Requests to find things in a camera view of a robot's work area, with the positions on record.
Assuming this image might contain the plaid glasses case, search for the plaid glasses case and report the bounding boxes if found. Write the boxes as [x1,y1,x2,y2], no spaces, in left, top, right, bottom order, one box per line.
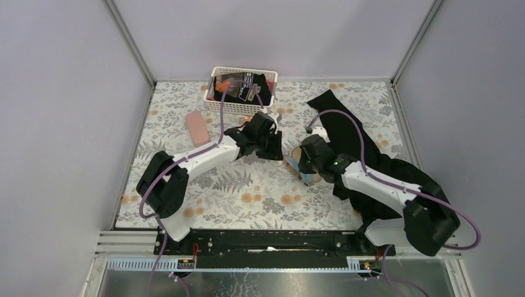
[284,147,325,187]

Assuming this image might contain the blue cleaning cloth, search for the blue cleaning cloth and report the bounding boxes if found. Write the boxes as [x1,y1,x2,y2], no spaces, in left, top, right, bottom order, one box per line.
[285,157,315,186]

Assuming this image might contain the pink glasses case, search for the pink glasses case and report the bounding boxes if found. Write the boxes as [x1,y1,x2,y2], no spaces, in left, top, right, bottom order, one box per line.
[185,111,210,147]

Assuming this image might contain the orange lens sunglasses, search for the orange lens sunglasses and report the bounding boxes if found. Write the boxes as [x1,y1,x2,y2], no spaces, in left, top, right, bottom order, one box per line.
[239,116,253,126]

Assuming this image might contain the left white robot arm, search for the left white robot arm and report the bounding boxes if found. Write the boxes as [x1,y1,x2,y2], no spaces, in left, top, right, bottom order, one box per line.
[136,111,284,254]

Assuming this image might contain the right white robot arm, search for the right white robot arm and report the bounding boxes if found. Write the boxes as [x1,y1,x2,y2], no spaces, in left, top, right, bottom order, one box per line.
[299,134,459,256]

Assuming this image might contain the black garment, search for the black garment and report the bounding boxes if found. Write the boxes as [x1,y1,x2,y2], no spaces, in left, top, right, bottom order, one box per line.
[307,90,446,221]

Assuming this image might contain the white plastic basket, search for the white plastic basket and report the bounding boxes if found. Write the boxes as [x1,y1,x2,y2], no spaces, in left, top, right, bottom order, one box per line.
[203,66,278,115]

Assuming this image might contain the black packaged items in basket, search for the black packaged items in basket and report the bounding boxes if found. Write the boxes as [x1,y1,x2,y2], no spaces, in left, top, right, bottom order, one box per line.
[212,72,272,106]

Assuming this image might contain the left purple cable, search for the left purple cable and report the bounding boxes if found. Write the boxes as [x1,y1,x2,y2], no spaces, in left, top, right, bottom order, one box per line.
[139,79,266,297]

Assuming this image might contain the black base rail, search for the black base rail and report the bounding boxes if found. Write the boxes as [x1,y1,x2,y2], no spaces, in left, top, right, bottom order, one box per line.
[153,229,396,269]

